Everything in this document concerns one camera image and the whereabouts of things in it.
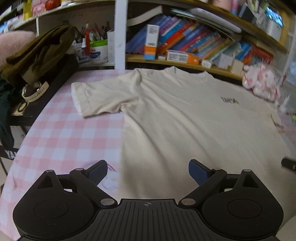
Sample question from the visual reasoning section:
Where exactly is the red book box set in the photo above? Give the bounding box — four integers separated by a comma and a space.
242, 45, 274, 65

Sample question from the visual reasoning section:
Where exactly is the row of colourful books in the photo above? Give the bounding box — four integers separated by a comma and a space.
126, 15, 252, 61

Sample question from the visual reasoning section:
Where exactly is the pink white plush bunny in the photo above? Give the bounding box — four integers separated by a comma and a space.
242, 63, 280, 102

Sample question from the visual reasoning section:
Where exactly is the white cube box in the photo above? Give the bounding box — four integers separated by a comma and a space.
213, 53, 234, 70

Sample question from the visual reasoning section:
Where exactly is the beige t-shirt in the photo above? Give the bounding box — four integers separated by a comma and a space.
72, 67, 295, 212

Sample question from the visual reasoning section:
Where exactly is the flat white orange box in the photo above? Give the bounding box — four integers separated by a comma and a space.
166, 50, 200, 65

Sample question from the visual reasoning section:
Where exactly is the white power adapter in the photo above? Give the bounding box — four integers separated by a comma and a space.
201, 60, 213, 69

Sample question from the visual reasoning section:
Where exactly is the white tablet on books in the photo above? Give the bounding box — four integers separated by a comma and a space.
189, 8, 242, 34

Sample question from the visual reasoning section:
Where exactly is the white green-lid jar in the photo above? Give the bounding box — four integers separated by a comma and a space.
89, 40, 108, 64

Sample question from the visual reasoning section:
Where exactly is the small beige box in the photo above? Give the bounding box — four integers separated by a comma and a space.
230, 59, 244, 76

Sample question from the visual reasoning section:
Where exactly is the olive brown bag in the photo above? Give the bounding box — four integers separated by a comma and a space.
1, 24, 75, 85

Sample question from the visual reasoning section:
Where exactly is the pink checkered table mat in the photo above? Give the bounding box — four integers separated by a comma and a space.
0, 68, 296, 241

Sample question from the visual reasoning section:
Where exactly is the wooden white bookshelf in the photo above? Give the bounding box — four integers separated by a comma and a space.
1, 1, 288, 80

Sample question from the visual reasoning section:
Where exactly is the tall white orange box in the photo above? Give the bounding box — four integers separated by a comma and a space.
144, 25, 159, 61

